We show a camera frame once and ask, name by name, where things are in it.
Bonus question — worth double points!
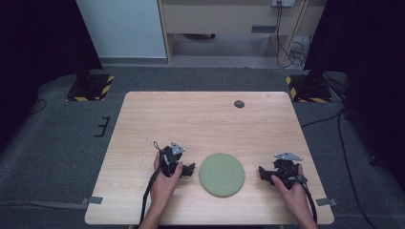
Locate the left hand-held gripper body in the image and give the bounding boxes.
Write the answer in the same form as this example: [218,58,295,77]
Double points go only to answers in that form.
[158,141,186,178]

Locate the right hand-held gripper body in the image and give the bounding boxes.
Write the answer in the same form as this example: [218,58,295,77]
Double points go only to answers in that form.
[271,151,309,191]

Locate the green round plate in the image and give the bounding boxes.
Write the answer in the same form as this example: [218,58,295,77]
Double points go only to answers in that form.
[199,153,246,198]

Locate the person's left hand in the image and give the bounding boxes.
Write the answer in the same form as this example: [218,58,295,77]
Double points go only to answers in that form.
[149,152,184,212]

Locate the person's right hand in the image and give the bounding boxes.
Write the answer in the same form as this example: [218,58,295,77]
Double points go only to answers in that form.
[270,163,312,220]

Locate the grey tape piece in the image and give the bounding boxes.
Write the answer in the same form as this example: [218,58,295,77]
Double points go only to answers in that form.
[80,196,104,206]
[315,198,338,207]

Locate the black yellow-striped stand base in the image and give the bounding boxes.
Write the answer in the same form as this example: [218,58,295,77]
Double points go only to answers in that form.
[285,74,333,104]
[66,73,116,103]

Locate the grey cabinet label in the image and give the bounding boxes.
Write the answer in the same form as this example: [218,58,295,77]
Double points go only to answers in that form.
[250,25,278,34]

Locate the dark curtain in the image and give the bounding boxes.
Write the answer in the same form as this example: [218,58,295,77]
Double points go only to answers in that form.
[0,0,104,151]
[304,0,405,192]

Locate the beige wooden cabinet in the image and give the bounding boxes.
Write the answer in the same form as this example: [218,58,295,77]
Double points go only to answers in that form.
[158,0,328,67]

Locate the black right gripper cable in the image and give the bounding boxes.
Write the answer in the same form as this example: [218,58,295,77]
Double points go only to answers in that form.
[288,168,319,224]

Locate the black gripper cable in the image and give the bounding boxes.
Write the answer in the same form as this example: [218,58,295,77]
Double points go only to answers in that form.
[288,168,319,224]
[139,140,162,226]

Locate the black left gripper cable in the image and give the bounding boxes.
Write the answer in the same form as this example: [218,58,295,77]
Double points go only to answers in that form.
[139,140,162,226]

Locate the long black floor cable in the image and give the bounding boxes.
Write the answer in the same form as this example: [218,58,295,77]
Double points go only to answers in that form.
[300,109,380,229]

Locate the white cable bundle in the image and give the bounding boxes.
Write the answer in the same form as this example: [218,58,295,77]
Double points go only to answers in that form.
[288,35,311,73]

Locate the black hanging cable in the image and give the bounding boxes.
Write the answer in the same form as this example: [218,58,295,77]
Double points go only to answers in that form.
[275,1,308,69]

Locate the short black floor cable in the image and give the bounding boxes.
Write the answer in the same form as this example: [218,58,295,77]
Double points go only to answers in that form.
[29,97,49,116]

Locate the grey wall socket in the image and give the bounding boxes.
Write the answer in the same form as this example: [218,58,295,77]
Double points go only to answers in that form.
[270,0,297,9]

